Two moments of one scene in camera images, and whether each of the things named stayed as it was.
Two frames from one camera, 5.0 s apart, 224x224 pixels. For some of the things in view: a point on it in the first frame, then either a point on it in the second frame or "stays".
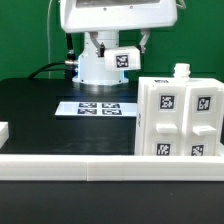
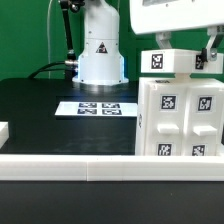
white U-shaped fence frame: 107,167 stays
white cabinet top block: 125,58 to 179,61
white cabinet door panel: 165,114 stays
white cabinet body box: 179,116 stays
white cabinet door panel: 202,114 stays
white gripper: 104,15 to 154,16
